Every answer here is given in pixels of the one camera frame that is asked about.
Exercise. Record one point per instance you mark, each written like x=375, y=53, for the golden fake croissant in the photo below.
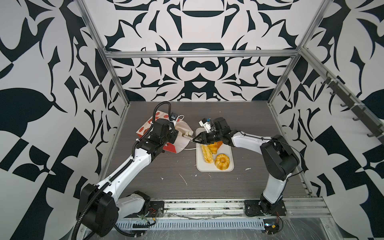
x=213, y=148

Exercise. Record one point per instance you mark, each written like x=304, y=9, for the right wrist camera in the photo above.
x=207, y=125

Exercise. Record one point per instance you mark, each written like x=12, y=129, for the aluminium cage frame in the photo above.
x=300, y=52

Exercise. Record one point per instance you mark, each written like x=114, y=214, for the round fluted yellow bun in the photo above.
x=222, y=162

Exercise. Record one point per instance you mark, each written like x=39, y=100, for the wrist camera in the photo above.
x=207, y=125
x=174, y=116

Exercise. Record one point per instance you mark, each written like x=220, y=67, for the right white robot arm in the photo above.
x=278, y=155

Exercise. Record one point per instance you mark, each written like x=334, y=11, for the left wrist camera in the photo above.
x=174, y=116

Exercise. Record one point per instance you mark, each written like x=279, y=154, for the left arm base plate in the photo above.
x=151, y=210

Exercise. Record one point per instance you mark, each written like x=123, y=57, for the long yellow fake bread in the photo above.
x=207, y=154

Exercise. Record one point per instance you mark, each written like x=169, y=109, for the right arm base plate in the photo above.
x=255, y=208

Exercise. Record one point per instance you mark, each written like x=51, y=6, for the white rectangular tray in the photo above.
x=203, y=166

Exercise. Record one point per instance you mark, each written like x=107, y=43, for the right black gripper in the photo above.
x=204, y=136

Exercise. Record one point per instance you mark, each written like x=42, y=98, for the small electronics board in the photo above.
x=273, y=226

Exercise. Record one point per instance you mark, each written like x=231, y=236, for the white slotted cable duct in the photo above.
x=186, y=224

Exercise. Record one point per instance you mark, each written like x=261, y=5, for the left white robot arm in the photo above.
x=99, y=207

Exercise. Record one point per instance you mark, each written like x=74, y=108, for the grey wall hook rack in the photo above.
x=361, y=111

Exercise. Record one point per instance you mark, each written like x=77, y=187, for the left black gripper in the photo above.
x=173, y=134

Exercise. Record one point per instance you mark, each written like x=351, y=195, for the orange fake croissant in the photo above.
x=219, y=144

